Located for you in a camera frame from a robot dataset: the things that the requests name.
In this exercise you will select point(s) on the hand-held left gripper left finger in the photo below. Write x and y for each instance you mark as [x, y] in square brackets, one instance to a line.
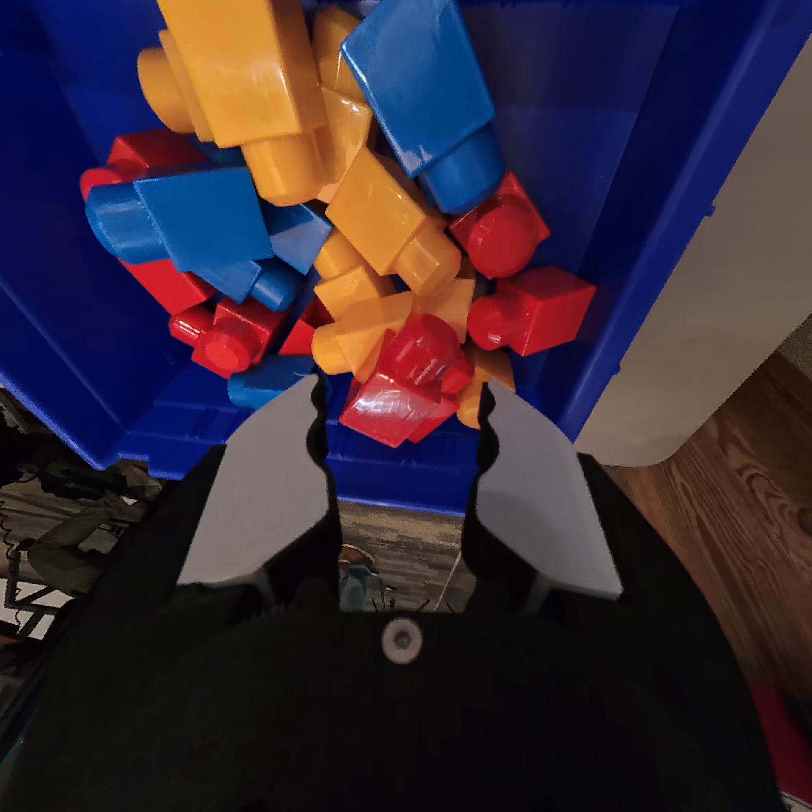
[254, 495]

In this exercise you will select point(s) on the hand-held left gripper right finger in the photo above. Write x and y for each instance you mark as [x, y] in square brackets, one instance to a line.
[545, 507]

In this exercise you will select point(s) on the pile of colourful mega blocks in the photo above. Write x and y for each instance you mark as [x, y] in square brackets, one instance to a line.
[222, 215]

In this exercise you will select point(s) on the blue plastic bin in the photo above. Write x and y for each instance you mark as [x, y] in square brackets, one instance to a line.
[571, 127]

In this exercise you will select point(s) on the red soft object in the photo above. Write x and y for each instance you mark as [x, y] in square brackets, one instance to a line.
[783, 736]

